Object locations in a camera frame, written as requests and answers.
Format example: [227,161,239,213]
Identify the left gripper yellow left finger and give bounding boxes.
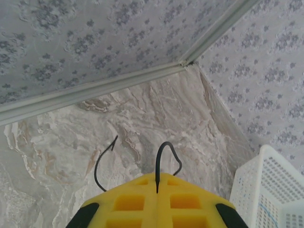
[67,172,158,228]

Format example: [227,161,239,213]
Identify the white plastic basket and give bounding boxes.
[229,144,304,228]

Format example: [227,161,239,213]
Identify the aluminium floor rail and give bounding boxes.
[0,60,194,128]

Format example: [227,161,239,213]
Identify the thin black cable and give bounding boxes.
[94,135,183,193]

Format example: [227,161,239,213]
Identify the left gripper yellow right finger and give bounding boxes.
[156,172,249,228]

